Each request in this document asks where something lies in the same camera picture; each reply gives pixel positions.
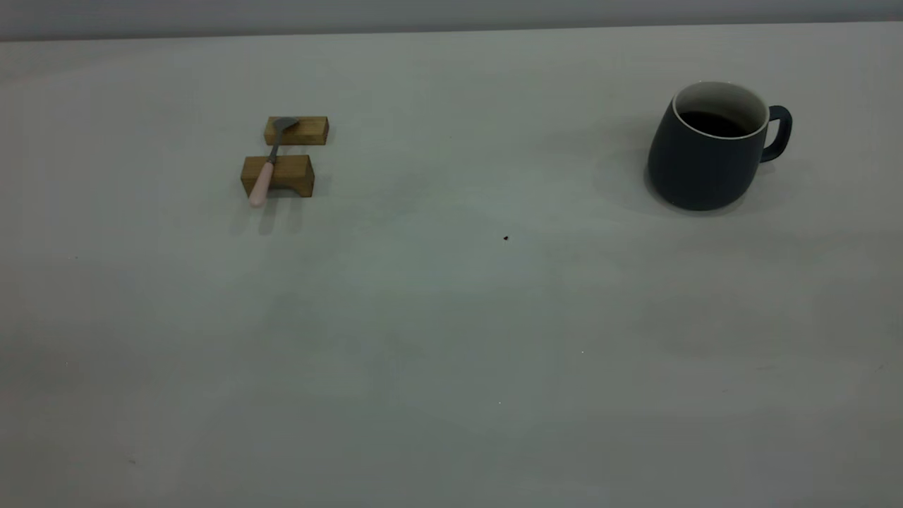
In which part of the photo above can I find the pink handled metal spoon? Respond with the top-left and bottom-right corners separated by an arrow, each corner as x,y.
248,116 -> 301,208

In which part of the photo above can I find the dark grey ceramic cup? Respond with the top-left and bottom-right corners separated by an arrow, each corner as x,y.
647,80 -> 793,212

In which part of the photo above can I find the arched wooden block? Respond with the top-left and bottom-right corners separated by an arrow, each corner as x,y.
241,155 -> 315,199

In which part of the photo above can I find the flat wooden block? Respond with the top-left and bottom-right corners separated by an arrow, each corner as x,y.
264,116 -> 329,146

